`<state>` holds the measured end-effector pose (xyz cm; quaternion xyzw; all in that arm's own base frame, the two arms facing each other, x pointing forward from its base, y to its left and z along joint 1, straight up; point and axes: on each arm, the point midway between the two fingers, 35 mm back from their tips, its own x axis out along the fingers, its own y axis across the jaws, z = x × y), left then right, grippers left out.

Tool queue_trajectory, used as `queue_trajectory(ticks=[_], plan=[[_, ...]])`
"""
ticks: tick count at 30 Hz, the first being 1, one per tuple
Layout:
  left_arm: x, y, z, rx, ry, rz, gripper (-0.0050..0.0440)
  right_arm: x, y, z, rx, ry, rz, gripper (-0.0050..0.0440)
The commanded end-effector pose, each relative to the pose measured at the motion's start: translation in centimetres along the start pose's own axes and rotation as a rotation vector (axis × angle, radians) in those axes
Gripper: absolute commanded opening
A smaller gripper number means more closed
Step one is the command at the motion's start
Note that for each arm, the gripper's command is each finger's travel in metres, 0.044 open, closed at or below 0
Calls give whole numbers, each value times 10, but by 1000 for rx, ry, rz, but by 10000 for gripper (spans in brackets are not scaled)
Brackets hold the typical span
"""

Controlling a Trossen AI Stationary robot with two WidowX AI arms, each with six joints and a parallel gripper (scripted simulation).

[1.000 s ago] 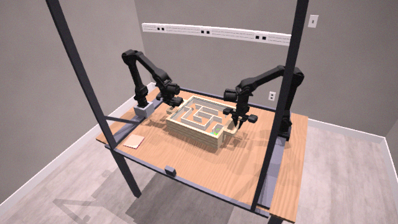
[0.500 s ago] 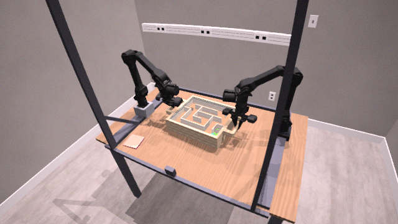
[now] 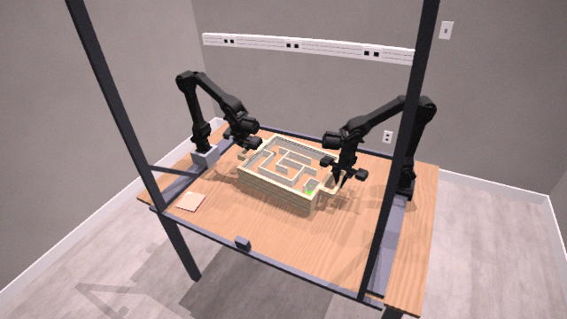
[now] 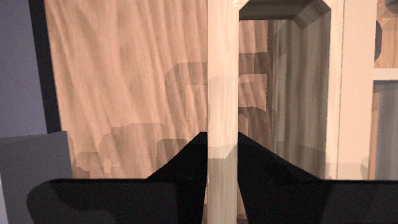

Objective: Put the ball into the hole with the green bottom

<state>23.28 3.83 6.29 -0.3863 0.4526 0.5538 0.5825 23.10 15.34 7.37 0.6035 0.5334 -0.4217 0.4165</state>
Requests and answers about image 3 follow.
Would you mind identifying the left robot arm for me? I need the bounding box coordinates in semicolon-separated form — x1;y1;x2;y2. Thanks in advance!
175;70;260;154

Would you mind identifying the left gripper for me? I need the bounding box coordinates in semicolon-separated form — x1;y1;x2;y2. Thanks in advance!
222;127;262;151

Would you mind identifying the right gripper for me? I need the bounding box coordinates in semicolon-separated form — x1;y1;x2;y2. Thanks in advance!
319;151;369;189

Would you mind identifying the wooden maze board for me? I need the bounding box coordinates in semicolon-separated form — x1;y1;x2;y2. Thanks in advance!
237;134;346;214

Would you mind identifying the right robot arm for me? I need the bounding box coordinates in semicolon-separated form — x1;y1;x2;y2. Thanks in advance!
322;95;437;191

